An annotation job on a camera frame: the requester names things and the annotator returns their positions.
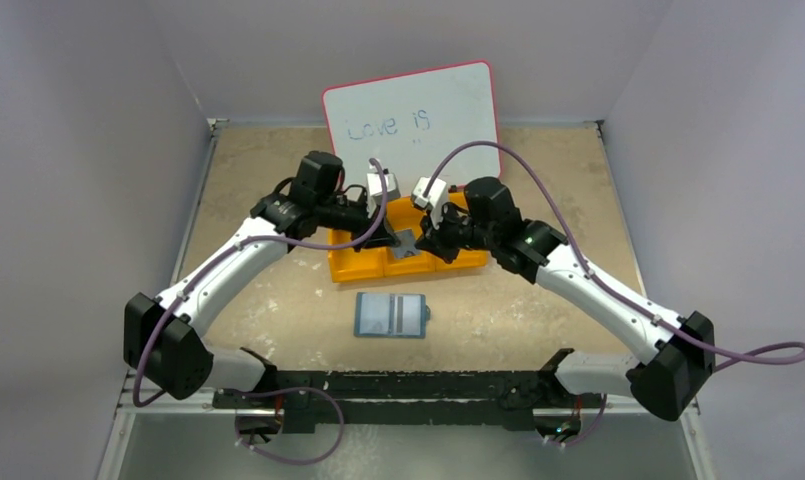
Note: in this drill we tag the yellow bin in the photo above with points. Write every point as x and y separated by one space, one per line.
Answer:
402 215
467 259
348 265

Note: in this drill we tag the yellow middle bin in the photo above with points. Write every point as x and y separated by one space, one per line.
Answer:
402 215

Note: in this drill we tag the blue leather card holder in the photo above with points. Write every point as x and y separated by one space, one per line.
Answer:
391 315

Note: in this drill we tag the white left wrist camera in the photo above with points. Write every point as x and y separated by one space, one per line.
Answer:
380 184

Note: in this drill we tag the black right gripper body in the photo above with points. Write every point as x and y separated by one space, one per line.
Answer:
434 235

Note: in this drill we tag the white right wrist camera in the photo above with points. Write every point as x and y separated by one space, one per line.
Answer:
430 195

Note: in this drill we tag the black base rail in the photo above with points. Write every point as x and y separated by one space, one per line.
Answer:
513 400

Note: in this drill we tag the pink framed whiteboard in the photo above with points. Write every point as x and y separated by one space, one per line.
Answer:
411 122

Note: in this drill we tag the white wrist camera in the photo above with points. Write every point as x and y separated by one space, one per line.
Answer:
380 184
430 195

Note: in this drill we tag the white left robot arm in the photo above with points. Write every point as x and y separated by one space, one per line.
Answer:
164 333

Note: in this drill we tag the yellow right bin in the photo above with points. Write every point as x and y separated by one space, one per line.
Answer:
467 259

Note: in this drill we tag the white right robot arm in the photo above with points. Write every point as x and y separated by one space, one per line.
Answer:
665 366

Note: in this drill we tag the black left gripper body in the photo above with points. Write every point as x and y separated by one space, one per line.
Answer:
373 229

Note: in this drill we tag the yellow left bin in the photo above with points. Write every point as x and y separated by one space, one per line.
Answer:
348 265

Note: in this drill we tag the grey credit card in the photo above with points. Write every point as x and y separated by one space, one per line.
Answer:
406 247

